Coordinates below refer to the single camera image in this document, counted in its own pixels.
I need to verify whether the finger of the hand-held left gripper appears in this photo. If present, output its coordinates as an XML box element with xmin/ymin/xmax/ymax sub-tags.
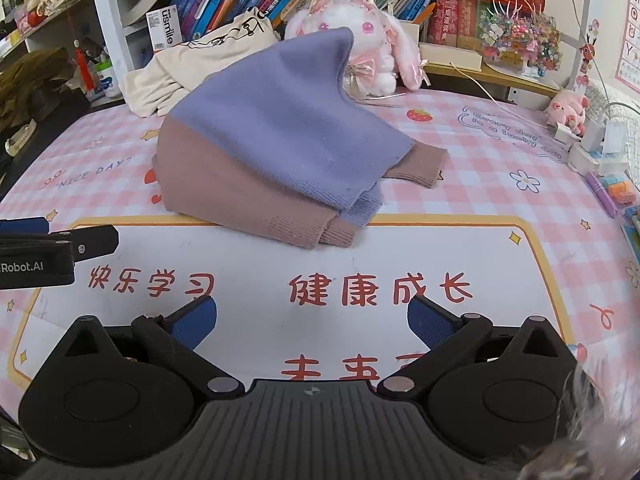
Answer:
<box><xmin>0</xmin><ymin>217</ymin><xmax>51</xmax><ymax>236</ymax></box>
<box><xmin>49</xmin><ymin>224</ymin><xmax>120</xmax><ymax>264</ymax></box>

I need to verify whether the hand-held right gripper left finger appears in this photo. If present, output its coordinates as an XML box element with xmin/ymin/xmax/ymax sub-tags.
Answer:
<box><xmin>47</xmin><ymin>295</ymin><xmax>246</xmax><ymax>397</ymax></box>

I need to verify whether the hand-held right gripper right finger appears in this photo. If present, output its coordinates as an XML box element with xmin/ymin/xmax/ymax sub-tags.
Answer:
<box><xmin>377</xmin><ymin>294</ymin><xmax>576</xmax><ymax>396</ymax></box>

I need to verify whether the purple and brown knit sweater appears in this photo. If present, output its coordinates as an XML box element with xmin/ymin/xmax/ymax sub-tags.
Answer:
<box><xmin>151</xmin><ymin>25</ymin><xmax>448</xmax><ymax>251</ymax></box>

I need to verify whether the pink checked table mat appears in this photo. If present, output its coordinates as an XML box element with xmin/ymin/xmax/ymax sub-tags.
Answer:
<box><xmin>0</xmin><ymin>85</ymin><xmax>640</xmax><ymax>411</ymax></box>

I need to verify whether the white wrist watch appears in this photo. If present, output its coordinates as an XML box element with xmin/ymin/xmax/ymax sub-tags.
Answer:
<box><xmin>5</xmin><ymin>120</ymin><xmax>38</xmax><ymax>156</ymax></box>

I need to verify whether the olive cloth pile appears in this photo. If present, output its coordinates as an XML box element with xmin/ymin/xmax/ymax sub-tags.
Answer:
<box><xmin>0</xmin><ymin>47</ymin><xmax>76</xmax><ymax>121</ymax></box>

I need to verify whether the white jar green lid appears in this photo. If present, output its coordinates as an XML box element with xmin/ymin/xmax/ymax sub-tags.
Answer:
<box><xmin>95</xmin><ymin>57</ymin><xmax>121</xmax><ymax>98</ymax></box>

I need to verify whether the red tassel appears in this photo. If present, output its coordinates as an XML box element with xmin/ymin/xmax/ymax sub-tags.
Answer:
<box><xmin>74</xmin><ymin>37</ymin><xmax>93</xmax><ymax>93</ymax></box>

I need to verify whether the grey fluffy cloth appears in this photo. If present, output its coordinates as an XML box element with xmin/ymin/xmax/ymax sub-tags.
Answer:
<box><xmin>515</xmin><ymin>365</ymin><xmax>640</xmax><ymax>480</ymax></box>

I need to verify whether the purple pen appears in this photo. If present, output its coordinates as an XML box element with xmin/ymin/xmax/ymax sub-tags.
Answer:
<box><xmin>587</xmin><ymin>172</ymin><xmax>618</xmax><ymax>218</ymax></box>

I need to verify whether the cream cloth garment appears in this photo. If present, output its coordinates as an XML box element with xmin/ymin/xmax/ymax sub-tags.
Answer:
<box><xmin>122</xmin><ymin>7</ymin><xmax>281</xmax><ymax>118</ymax></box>

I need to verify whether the white cardboard box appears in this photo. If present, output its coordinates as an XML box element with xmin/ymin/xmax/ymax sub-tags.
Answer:
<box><xmin>146</xmin><ymin>5</ymin><xmax>183</xmax><ymax>53</ymax></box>

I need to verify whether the white charger plug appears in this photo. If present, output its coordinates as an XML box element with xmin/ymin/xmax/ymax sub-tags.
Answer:
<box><xmin>550</xmin><ymin>120</ymin><xmax>581</xmax><ymax>146</ymax></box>

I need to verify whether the wooden bookshelf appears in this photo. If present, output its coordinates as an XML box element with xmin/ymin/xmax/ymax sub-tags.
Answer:
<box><xmin>107</xmin><ymin>0</ymin><xmax>586</xmax><ymax>103</ymax></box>

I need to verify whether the pink pig plush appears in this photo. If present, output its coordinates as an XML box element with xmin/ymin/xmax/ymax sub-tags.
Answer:
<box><xmin>545</xmin><ymin>87</ymin><xmax>591</xmax><ymax>136</ymax></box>

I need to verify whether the cream flat box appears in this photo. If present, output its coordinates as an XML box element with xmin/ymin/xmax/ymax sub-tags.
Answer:
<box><xmin>417</xmin><ymin>42</ymin><xmax>483</xmax><ymax>72</ymax></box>

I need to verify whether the colourful bead flower ornament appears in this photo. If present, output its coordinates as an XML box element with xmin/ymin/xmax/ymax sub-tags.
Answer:
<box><xmin>477</xmin><ymin>0</ymin><xmax>563</xmax><ymax>78</ymax></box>

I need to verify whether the stack of red books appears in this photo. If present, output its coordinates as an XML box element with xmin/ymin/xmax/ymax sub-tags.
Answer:
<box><xmin>427</xmin><ymin>0</ymin><xmax>546</xmax><ymax>46</ymax></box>

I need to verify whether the white and pink bunny plush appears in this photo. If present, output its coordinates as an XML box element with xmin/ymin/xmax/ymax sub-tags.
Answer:
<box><xmin>285</xmin><ymin>0</ymin><xmax>431</xmax><ymax>93</ymax></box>

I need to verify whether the white shelf post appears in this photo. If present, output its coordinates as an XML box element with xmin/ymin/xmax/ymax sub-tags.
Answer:
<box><xmin>87</xmin><ymin>0</ymin><xmax>138</xmax><ymax>71</ymax></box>

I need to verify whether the white cable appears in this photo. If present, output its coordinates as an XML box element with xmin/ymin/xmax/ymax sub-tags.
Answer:
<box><xmin>450</xmin><ymin>62</ymin><xmax>561</xmax><ymax>136</ymax></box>

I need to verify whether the red deer wall sticker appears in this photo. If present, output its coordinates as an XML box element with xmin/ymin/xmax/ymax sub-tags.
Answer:
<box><xmin>575</xmin><ymin>20</ymin><xmax>601</xmax><ymax>93</ymax></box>

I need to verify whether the alphabet wall poster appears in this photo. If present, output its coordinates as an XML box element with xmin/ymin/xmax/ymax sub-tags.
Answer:
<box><xmin>615</xmin><ymin>0</ymin><xmax>640</xmax><ymax>93</ymax></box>

